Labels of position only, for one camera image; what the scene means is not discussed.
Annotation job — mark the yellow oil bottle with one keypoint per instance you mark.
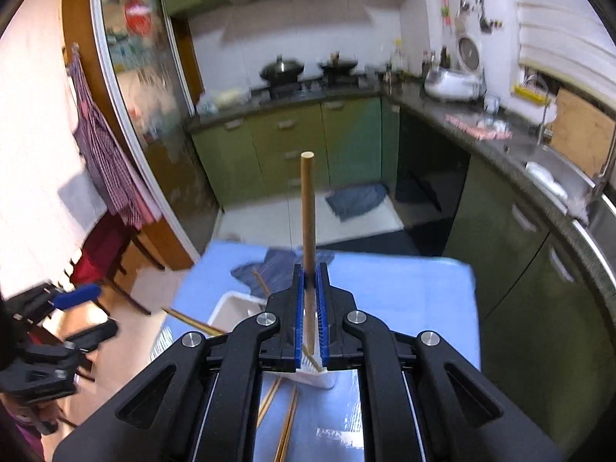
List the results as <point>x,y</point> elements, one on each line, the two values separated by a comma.
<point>397,60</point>

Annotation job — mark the checked apron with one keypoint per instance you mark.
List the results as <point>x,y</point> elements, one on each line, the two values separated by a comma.
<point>106,163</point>

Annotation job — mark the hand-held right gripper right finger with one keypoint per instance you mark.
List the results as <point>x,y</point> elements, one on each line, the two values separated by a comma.
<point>322,317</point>

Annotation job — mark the white plastic utensil holder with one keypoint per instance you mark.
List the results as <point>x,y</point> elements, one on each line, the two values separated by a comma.
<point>231,305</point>

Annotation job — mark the wooden cutting board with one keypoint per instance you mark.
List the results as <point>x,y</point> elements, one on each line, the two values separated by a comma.
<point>582,130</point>

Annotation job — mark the checked dishcloth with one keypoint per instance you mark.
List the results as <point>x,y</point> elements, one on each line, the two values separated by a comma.
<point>474,127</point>

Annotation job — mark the white dotted curtain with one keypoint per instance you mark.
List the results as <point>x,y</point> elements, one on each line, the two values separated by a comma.
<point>33,130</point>

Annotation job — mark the clear plastic bag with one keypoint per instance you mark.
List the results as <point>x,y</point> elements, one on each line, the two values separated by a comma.
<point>226,98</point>

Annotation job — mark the blue floor rag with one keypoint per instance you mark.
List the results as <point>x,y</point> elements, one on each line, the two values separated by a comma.
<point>356,199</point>

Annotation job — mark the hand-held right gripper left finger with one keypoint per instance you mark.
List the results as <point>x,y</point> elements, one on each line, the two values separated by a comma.
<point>301,313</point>

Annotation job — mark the yellow tray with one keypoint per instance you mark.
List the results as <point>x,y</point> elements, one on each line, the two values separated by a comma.
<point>527,94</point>

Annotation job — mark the white rice cooker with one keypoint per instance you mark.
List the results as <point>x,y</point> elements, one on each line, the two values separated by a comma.
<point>450,87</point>

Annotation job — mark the dark wooden chair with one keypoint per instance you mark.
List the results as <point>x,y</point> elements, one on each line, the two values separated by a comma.
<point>103,245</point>

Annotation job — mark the brown wooden chopstick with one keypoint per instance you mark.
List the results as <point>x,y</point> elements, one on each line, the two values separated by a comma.
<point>262,283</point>
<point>192,320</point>

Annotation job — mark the white window blind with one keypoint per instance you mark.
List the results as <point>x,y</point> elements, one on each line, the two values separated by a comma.
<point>563,19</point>

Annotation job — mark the black wok with lid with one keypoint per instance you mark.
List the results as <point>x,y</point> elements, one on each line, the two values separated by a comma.
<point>283,70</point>

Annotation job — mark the hanging black spatula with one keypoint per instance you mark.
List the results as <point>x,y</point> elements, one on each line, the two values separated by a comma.
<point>483,21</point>

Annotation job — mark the steel double sink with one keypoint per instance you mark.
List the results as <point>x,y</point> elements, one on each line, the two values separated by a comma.
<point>604,216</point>

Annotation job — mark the tall steel faucet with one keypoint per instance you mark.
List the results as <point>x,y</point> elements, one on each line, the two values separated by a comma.
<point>604,173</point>

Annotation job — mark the wooden door frame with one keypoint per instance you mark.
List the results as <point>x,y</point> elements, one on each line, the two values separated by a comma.
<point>77,9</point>

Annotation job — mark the black gas stove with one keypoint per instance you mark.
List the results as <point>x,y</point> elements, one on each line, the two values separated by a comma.
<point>308,87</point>

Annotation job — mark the red and green hanging tool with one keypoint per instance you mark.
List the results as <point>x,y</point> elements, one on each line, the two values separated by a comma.
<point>446,7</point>

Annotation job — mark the glass sliding door with poster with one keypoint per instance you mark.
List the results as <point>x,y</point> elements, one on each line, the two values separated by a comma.
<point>144,106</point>

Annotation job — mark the light wooden chopstick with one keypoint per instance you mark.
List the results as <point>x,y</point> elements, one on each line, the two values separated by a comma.
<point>308,211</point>

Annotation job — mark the hanging ladle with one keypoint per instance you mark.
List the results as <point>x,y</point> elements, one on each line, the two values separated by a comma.
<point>462,9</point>

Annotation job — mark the blue tablecloth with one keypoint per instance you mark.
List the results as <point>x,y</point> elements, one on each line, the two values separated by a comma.
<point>409,298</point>

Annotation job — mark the dark sauce bottle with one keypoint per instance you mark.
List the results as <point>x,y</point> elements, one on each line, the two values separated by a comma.
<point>445,57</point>
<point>426,62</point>

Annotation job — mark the black built-in appliance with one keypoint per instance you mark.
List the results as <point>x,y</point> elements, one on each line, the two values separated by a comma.
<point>423,178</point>

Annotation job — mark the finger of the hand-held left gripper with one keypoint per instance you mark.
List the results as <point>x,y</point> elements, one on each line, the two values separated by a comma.
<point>77,296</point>
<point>94,336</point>

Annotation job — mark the white mug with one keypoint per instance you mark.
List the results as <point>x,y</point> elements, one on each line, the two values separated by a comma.
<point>491,104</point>

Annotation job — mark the small steel faucet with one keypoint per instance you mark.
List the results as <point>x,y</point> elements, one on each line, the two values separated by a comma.
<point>544,120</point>

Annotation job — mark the dark granite countertop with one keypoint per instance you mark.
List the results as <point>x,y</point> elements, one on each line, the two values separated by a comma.
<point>433,110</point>

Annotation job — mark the grey rag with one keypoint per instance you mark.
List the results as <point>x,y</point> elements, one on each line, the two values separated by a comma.
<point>548,178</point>

